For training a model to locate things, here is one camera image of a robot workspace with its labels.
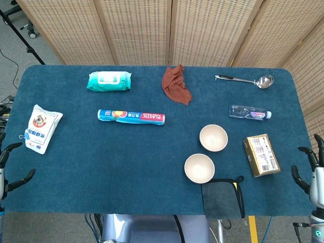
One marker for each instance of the green wet wipes pack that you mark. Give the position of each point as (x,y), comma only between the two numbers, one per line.
(108,82)

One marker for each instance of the grey robot torso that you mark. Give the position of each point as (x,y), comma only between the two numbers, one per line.
(152,230)

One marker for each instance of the white bowl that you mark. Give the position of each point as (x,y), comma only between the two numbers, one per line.
(213,138)
(199,168)

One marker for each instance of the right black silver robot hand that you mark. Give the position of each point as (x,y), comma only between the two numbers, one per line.
(318,187)

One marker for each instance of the blue binder clip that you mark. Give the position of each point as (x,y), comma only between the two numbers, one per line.
(26,135)

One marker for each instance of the black rolling chair base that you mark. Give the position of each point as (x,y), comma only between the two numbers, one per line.
(31,31)

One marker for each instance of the white sugar bag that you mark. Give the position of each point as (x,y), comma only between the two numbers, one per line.
(43,126)

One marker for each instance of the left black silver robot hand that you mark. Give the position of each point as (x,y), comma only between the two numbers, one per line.
(2,177)

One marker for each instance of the grey towel black trim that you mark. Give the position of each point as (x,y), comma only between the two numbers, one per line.
(220,200)

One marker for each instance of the blue plastic wrap box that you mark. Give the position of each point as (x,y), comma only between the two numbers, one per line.
(131,117)

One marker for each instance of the woven wooden folding screen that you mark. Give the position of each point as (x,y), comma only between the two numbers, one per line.
(139,30)

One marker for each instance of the blue table mat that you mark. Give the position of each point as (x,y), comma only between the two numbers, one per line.
(126,164)

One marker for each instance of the gold box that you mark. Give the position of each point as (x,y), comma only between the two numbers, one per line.
(260,154)

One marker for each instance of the brown cloth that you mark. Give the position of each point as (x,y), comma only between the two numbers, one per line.
(177,88)

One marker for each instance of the black tripod stand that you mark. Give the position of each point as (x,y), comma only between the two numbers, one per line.
(22,38)

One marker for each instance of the clear plastic water bottle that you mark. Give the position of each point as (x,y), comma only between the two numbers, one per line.
(243,112)

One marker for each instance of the silver table leg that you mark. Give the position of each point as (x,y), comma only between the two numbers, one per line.
(220,231)

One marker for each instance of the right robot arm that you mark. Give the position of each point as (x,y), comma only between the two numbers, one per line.
(317,227)

